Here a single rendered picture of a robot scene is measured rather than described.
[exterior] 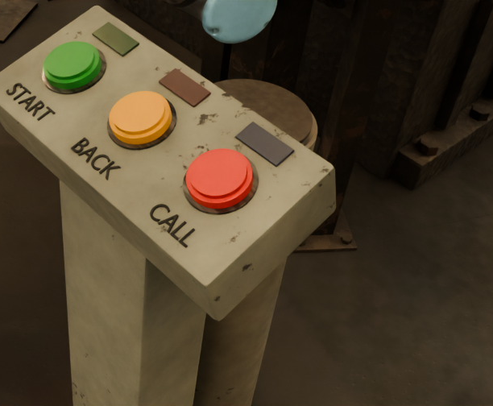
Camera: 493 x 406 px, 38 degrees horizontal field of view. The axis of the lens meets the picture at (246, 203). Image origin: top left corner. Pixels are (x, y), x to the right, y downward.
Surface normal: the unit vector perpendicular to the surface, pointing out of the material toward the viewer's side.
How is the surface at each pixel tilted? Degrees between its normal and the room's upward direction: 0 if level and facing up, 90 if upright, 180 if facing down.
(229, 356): 90
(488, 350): 0
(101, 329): 90
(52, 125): 20
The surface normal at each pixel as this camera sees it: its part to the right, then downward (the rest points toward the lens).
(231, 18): 0.44, 0.71
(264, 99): 0.13, -0.74
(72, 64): -0.12, -0.55
